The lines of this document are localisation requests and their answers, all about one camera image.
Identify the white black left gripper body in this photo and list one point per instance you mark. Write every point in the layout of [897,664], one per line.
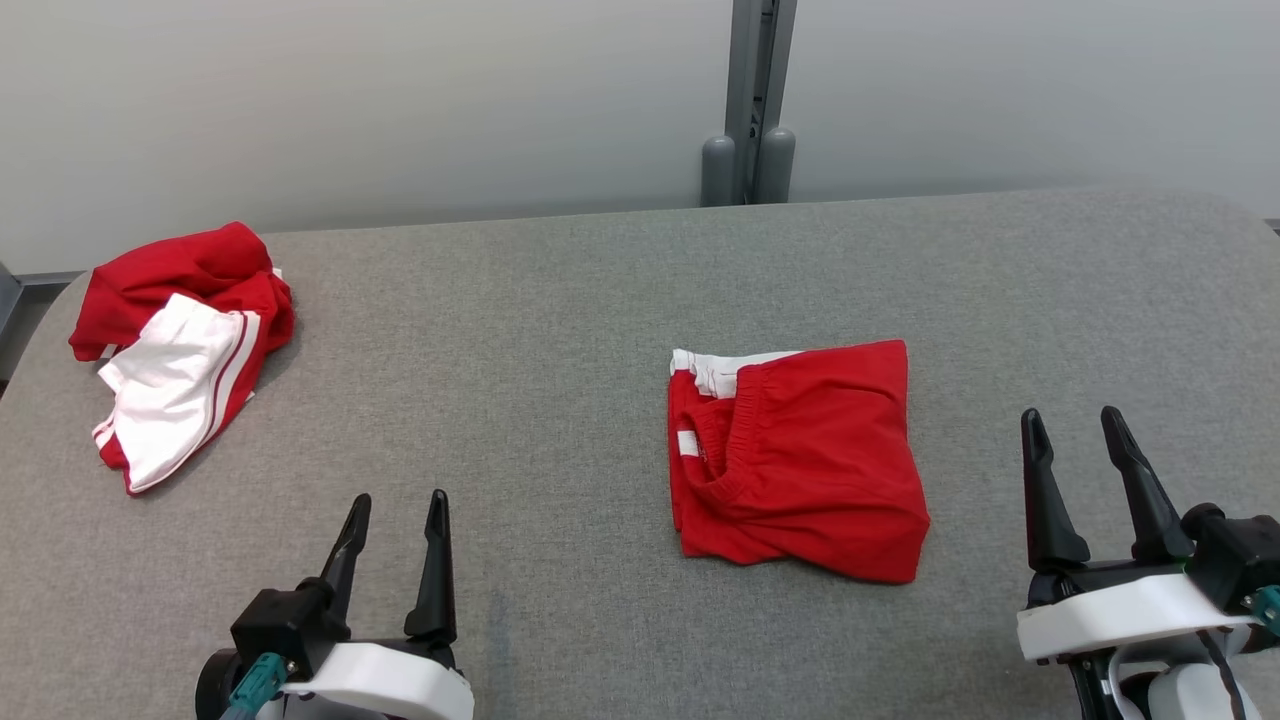
[390,685]

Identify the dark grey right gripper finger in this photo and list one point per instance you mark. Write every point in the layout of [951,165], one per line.
[1050,520]
[1150,510]

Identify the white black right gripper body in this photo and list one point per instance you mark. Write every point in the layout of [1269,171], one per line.
[1120,615]

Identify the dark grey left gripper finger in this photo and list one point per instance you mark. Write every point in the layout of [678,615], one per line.
[435,590]
[348,560]

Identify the red shorts with white trim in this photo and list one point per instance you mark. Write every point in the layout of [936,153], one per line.
[810,470]

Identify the red white sports jersey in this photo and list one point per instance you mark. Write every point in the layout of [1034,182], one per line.
[180,380]

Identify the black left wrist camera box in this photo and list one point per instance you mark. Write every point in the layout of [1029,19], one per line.
[285,625]

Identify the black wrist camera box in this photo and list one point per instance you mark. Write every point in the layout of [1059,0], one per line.
[285,625]
[1235,555]

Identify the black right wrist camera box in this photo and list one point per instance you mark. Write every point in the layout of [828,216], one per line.
[1235,555]

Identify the grey partition post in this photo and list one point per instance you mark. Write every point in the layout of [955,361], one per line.
[755,100]

